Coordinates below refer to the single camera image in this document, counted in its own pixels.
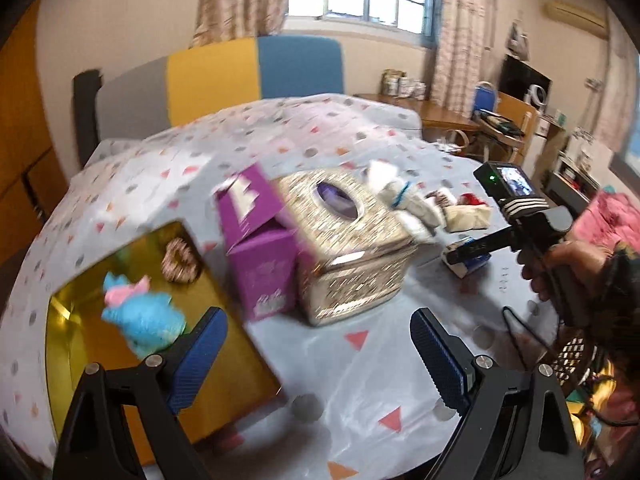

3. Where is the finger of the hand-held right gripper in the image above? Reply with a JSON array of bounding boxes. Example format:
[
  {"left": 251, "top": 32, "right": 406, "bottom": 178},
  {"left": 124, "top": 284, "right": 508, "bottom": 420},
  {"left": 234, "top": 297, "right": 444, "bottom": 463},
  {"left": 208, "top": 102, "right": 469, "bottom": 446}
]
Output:
[
  {"left": 462, "top": 255, "right": 494, "bottom": 277},
  {"left": 446, "top": 229, "right": 521, "bottom": 267}
]

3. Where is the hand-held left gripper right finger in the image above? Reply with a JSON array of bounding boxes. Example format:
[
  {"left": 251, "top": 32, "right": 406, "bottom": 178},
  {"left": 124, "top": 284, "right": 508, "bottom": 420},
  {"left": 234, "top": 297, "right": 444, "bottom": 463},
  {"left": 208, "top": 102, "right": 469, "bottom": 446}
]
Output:
[{"left": 410, "top": 307, "right": 588, "bottom": 480}]

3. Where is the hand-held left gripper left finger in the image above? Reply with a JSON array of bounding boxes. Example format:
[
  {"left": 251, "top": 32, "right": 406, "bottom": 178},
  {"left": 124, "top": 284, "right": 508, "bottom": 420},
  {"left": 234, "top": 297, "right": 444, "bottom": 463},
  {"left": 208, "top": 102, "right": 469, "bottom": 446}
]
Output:
[{"left": 52, "top": 306, "right": 229, "bottom": 480}]

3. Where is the gold tray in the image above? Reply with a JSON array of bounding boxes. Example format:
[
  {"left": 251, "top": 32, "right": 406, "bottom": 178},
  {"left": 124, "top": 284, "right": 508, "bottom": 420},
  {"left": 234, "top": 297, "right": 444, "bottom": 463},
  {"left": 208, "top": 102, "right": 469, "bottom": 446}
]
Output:
[{"left": 46, "top": 219, "right": 283, "bottom": 463}]

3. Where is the person's right forearm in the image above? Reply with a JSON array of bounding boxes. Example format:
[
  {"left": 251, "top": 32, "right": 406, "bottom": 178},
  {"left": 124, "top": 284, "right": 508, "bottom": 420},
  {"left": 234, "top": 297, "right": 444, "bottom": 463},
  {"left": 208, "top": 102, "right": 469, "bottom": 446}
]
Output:
[{"left": 592, "top": 242, "right": 640, "bottom": 346}]

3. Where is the person's right hand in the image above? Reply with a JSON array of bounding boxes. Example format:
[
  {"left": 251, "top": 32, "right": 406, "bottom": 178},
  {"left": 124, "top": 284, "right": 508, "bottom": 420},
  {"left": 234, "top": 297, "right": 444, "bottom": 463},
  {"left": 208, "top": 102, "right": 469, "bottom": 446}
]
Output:
[{"left": 517, "top": 242, "right": 613, "bottom": 321}]

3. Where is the beige cloth bundle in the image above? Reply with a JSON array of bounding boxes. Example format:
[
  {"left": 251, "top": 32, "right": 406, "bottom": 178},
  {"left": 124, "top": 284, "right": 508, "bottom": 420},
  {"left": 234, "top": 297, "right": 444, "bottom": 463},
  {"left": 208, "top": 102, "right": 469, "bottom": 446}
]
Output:
[{"left": 444, "top": 203, "right": 493, "bottom": 233}]

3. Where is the low shelf unit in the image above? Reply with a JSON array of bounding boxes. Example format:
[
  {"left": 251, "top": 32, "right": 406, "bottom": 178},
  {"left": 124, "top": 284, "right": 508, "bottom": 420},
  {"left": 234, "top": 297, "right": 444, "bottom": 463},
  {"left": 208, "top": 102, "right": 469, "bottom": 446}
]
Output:
[{"left": 545, "top": 155, "right": 601, "bottom": 216}]

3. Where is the pink quilt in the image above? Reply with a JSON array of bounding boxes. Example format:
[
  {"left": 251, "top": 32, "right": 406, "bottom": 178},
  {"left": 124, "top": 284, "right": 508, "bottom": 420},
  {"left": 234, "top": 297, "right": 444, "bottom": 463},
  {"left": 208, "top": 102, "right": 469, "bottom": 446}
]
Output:
[{"left": 580, "top": 187, "right": 640, "bottom": 261}]

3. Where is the blue plush toy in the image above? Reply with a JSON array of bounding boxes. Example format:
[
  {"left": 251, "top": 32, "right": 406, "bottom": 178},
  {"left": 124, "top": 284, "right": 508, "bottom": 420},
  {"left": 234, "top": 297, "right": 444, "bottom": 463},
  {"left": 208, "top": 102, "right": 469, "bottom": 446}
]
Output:
[{"left": 101, "top": 272, "right": 187, "bottom": 359}]

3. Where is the brown fuzzy scrunchie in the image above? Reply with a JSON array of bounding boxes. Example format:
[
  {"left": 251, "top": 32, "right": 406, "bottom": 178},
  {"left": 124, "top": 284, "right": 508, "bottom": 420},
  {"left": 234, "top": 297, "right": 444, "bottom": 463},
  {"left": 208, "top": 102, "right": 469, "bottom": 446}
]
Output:
[{"left": 427, "top": 187, "right": 458, "bottom": 209}]

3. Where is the white cabinet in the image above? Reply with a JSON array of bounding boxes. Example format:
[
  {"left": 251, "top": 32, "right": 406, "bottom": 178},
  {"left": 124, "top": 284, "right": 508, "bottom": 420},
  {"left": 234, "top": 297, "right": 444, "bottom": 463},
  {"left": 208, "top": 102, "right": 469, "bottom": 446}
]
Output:
[{"left": 525, "top": 110, "right": 571, "bottom": 181}]

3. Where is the brown donut scrunchie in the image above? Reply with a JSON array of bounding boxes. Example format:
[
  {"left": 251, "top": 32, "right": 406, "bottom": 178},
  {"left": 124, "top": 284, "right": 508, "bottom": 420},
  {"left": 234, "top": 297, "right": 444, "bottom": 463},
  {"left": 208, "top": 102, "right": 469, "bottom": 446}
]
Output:
[{"left": 162, "top": 237, "right": 203, "bottom": 283}]

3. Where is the purple cardboard box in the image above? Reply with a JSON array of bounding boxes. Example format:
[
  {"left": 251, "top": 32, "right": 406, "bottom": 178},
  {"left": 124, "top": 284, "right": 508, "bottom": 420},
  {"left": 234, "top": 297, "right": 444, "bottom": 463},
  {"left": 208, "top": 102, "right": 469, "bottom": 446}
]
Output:
[{"left": 215, "top": 164, "right": 303, "bottom": 322}]

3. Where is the printed grey blanket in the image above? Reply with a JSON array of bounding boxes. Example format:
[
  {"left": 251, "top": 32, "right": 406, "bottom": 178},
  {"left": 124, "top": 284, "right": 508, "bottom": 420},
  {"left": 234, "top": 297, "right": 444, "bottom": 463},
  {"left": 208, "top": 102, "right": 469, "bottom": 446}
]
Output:
[{"left": 0, "top": 92, "right": 566, "bottom": 480}]

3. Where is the gold tissue box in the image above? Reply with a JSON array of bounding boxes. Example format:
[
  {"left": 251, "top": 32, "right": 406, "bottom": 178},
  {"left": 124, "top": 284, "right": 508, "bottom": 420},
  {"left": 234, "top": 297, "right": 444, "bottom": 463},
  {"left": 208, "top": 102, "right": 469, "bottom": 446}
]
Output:
[{"left": 277, "top": 169, "right": 420, "bottom": 327}]

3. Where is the pink sock with blue band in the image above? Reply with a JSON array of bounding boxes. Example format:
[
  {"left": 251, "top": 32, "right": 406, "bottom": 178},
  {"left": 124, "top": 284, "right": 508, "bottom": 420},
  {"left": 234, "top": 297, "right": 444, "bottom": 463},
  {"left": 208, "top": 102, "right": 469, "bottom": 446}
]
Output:
[{"left": 362, "top": 160, "right": 416, "bottom": 211}]

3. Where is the blue chair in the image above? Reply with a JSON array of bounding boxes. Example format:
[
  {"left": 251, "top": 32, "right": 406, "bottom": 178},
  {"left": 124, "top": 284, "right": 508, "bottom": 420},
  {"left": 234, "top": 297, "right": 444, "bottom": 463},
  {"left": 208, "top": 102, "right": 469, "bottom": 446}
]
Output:
[{"left": 472, "top": 81, "right": 501, "bottom": 116}]

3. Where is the wooden desk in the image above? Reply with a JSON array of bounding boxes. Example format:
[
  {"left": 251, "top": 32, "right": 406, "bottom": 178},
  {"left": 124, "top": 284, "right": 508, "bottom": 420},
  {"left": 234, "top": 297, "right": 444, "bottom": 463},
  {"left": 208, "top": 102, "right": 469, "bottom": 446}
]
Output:
[{"left": 355, "top": 92, "right": 538, "bottom": 161}]

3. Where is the black television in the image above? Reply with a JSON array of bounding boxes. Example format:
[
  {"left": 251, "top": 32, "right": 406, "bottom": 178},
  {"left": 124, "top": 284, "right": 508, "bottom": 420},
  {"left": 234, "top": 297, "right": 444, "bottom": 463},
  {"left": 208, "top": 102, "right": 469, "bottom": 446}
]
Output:
[{"left": 500, "top": 54, "right": 553, "bottom": 106}]

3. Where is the person's patterned clothing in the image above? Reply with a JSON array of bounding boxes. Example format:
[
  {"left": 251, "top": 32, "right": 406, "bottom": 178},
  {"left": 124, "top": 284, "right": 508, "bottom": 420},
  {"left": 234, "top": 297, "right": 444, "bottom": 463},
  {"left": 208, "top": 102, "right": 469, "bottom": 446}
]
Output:
[{"left": 552, "top": 332, "right": 640, "bottom": 468}]

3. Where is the group of jars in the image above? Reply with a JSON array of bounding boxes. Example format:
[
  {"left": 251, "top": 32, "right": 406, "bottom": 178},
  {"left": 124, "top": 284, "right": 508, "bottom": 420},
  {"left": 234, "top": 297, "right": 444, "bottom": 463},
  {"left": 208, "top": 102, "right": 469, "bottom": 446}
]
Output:
[{"left": 382, "top": 70, "right": 426, "bottom": 100}]

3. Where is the patterned beige curtain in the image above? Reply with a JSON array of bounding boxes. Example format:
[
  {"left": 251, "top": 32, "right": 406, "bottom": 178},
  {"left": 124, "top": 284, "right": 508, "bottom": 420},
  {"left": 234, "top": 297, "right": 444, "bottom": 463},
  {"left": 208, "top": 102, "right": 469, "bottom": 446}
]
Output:
[
  {"left": 192, "top": 0, "right": 293, "bottom": 48},
  {"left": 430, "top": 0, "right": 501, "bottom": 116}
]

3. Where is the colour block headboard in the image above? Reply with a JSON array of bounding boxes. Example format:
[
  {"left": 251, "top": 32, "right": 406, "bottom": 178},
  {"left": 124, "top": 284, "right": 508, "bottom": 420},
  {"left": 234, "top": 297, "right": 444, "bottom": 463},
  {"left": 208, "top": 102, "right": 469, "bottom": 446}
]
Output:
[{"left": 73, "top": 36, "right": 346, "bottom": 168}]

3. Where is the orange wooden wardrobe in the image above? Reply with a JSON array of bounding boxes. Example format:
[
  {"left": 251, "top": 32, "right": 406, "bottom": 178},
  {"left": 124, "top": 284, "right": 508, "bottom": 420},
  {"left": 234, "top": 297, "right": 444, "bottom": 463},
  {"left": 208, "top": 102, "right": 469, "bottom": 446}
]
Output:
[{"left": 0, "top": 0, "right": 68, "bottom": 266}]

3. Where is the black cable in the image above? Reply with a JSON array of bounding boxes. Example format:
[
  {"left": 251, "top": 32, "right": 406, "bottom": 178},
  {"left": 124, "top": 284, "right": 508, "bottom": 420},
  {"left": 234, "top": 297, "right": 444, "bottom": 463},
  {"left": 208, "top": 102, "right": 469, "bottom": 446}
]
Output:
[{"left": 502, "top": 307, "right": 561, "bottom": 376}]

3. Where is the bag handle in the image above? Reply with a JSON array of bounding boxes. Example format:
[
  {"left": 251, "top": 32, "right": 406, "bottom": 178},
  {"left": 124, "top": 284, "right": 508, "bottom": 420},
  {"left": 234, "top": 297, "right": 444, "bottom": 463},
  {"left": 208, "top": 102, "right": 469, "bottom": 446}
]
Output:
[{"left": 440, "top": 130, "right": 476, "bottom": 154}]

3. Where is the wall air conditioner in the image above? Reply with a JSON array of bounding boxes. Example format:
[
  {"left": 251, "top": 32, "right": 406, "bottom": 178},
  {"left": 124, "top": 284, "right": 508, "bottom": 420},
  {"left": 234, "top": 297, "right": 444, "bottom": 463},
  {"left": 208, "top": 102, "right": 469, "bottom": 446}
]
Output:
[{"left": 545, "top": 0, "right": 611, "bottom": 41}]

